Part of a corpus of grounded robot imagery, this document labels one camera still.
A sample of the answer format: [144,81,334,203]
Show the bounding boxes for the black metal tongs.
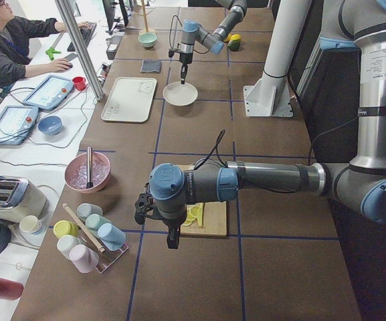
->
[86,146,94,189]

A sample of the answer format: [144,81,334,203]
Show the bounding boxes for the blue bowl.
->
[38,116,63,136]

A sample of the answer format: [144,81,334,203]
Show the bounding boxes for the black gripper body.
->
[163,213,187,249]
[181,64,188,79]

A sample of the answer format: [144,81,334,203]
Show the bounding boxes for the wooden mug stand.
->
[137,0,157,35]

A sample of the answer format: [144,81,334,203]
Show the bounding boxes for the black box white label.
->
[106,35,123,60]

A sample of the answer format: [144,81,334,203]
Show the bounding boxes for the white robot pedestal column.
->
[244,1,323,117]

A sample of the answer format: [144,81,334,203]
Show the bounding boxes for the upper teach pendant tablet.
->
[22,75,74,110]

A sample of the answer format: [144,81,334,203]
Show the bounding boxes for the green avocado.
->
[227,40,241,51]

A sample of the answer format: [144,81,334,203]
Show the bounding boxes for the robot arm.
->
[173,0,248,85]
[135,1,386,249]

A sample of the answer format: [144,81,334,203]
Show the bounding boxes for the cream round plate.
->
[163,82,198,106]

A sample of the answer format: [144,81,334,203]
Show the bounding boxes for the teach pendant tablet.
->
[0,106,39,145]
[22,75,74,110]

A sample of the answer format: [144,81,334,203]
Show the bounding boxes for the white bear serving tray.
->
[101,77,157,123]

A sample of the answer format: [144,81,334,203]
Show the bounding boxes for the seated person dark jacket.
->
[0,1,72,88]

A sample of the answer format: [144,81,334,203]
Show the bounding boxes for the light blue cup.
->
[98,223,126,251]

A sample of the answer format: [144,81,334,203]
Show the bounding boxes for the black keyboard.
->
[80,22,96,47]

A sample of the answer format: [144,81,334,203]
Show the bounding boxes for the aluminium camera post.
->
[55,0,104,102]

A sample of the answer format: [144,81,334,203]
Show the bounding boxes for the upper yellow lemon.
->
[229,33,242,41]

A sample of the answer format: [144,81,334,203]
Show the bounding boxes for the lower teach pendant tablet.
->
[0,106,39,145]

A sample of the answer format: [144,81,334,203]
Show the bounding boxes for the wooden cutting board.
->
[180,164,228,238]

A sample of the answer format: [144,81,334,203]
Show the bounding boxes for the pink cup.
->
[70,244,99,274]

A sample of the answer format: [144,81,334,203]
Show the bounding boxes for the lemon slices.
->
[183,203,199,227]

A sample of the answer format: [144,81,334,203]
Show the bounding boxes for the red cup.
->
[72,76,86,91]

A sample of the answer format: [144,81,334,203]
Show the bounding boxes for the green bowl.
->
[138,32,157,48]

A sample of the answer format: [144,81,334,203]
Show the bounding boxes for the yellow cup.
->
[53,220,78,239]

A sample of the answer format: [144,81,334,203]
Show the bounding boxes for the pink bowl with ice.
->
[64,152,111,193]

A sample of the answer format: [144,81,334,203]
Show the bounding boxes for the grey folded cloth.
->
[140,60,162,74]

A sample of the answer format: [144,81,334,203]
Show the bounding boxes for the cream toaster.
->
[0,176,47,223]

